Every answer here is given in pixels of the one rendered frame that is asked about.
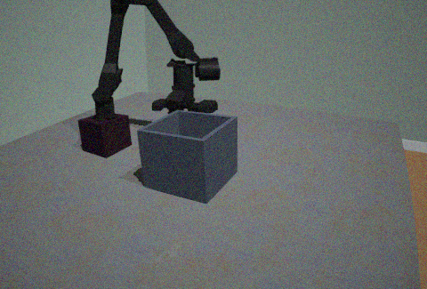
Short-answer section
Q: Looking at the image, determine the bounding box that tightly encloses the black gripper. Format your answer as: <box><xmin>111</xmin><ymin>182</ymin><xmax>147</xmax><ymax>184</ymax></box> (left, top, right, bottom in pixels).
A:
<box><xmin>152</xmin><ymin>81</ymin><xmax>218</xmax><ymax>113</ymax></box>

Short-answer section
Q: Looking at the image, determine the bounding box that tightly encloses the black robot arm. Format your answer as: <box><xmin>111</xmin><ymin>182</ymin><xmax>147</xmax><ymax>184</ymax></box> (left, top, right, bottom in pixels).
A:
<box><xmin>92</xmin><ymin>0</ymin><xmax>221</xmax><ymax>122</ymax></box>

